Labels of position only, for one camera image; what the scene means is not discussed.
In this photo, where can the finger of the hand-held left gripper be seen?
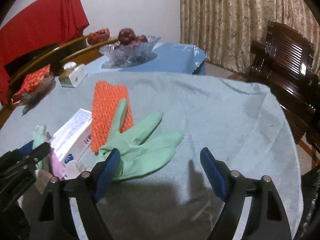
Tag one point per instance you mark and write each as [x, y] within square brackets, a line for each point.
[41, 152]
[26, 148]

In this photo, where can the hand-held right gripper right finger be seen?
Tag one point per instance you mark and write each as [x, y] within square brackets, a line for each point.
[213, 175]

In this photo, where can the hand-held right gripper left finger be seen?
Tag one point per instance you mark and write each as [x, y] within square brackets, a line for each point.
[107, 175]

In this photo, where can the white medicine box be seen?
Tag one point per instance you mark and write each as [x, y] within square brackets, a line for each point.
[72, 132]

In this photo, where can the orange foam fruit net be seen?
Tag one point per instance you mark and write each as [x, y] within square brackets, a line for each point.
[107, 105]

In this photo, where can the glass dish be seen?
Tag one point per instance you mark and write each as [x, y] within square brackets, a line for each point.
[40, 93]

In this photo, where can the grey-blue table cloth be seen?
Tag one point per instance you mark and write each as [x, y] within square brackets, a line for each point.
[200, 110]

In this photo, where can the red packets in dish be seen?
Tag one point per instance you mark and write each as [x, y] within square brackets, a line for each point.
[35, 78]

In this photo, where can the small gold and white box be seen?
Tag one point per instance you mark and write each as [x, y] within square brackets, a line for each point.
[72, 77]

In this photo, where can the wooden sideboard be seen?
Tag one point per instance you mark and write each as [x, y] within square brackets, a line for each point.
[82, 56]

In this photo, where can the glass fruit bowl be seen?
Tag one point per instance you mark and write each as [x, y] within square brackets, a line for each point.
[125, 55]

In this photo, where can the blue scalloped tablecloth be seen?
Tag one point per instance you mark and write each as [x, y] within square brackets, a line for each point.
[175, 60]

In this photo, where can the red cloth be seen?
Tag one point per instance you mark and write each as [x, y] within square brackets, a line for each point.
[37, 25]

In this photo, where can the red apple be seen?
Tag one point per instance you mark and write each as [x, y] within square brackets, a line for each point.
[118, 46]
[126, 35]
[141, 39]

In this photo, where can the red woven basket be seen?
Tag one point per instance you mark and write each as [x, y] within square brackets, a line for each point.
[98, 35]

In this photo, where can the dark wooden armchair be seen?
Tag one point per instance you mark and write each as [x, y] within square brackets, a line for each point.
[287, 55]

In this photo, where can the beige patterned curtain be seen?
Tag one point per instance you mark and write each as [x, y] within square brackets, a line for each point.
[225, 17]

